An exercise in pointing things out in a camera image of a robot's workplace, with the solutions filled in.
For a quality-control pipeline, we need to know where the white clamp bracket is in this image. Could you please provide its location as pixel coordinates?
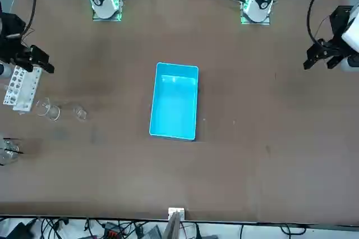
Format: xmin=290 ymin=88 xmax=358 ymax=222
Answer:
xmin=168 ymin=207 xmax=186 ymax=220

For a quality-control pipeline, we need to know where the black power adapter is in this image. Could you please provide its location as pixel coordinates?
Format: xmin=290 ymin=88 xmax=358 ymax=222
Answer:
xmin=4 ymin=221 xmax=35 ymax=239

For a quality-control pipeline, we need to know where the blue plastic bin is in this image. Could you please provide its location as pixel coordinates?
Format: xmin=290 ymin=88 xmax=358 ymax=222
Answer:
xmin=148 ymin=62 xmax=200 ymax=141

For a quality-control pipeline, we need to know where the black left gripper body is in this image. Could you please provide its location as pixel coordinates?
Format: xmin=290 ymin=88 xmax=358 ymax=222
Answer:
xmin=329 ymin=5 xmax=354 ymax=58

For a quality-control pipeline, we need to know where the white test tube rack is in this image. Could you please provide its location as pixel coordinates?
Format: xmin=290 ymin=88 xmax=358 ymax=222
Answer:
xmin=2 ymin=65 xmax=43 ymax=114

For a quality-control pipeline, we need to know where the tall clear glass beaker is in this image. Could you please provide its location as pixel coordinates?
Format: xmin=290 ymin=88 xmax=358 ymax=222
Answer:
xmin=35 ymin=97 xmax=61 ymax=122

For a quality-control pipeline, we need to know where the small clear glass beaker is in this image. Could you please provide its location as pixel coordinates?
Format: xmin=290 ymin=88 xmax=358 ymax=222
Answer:
xmin=72 ymin=105 xmax=88 ymax=122

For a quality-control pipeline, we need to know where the aluminium camera post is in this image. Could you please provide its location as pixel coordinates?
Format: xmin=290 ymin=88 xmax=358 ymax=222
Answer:
xmin=162 ymin=212 xmax=182 ymax=239

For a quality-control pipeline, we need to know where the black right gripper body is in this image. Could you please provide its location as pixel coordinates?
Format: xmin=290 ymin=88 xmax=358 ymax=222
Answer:
xmin=0 ymin=11 xmax=32 ymax=65

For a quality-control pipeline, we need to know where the power strip with red switches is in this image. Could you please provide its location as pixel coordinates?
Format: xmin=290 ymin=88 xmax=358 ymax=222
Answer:
xmin=103 ymin=222 xmax=125 ymax=239

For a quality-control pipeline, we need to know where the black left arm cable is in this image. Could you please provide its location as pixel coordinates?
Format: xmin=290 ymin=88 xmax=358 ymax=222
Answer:
xmin=306 ymin=0 xmax=336 ymax=49

